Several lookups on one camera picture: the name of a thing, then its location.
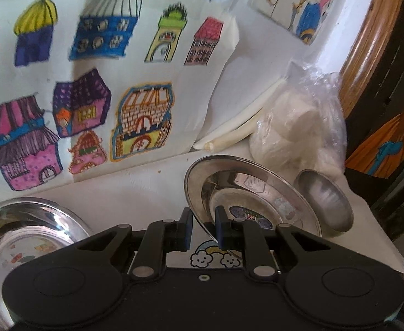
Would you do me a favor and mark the white rolled paper tube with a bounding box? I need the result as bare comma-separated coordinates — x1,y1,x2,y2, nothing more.
204,76,289,143
192,115,263,151

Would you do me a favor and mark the printed white tablecloth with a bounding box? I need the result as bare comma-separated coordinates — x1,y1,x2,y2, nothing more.
0,143,404,274

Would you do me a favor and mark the plastic bag of white rolls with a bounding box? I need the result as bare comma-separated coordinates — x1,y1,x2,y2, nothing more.
248,60,348,180

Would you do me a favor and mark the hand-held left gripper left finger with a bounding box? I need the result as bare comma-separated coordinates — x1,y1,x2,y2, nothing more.
75,208,194,279

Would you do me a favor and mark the teddy bears drawing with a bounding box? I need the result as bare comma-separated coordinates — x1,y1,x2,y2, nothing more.
250,0,345,46

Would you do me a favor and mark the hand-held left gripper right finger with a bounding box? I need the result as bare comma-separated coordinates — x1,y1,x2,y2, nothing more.
215,206,331,281

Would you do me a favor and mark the stainless steel plate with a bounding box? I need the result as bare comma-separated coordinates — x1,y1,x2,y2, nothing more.
0,197,94,331
184,155,323,246

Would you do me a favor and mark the colourful houses drawing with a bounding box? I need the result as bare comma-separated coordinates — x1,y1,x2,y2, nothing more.
0,0,241,194

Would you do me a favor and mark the small stainless steel bowl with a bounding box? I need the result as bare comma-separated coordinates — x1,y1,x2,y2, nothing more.
293,169,355,238

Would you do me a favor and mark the wooden curved frame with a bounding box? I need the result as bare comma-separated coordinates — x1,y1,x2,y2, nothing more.
338,0,404,118

